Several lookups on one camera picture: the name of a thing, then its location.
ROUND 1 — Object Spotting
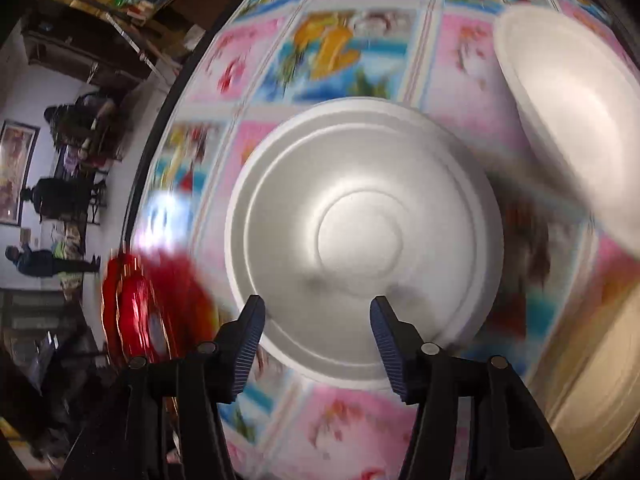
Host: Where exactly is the red plate with sticker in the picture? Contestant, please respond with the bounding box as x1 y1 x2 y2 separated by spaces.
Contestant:
101 249 221 370

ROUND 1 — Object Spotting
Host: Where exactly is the large beige plastic bowl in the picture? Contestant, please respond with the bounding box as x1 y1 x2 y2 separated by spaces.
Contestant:
544 286 639 478

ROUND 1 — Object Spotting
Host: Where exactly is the large white foam bowl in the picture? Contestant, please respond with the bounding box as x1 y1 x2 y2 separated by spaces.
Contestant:
492 4 639 255

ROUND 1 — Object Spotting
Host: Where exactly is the standing person dark jacket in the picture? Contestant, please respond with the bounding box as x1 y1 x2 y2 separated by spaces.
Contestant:
6 245 101 278

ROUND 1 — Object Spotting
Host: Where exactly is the seated person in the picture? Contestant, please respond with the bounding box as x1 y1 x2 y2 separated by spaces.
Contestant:
20 178 106 223

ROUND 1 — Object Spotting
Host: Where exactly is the colourful patterned tablecloth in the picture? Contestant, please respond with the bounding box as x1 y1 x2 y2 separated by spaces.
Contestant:
128 0 639 479

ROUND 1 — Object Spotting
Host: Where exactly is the framed wall picture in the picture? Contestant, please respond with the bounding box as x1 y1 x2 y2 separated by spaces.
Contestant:
0 119 39 226

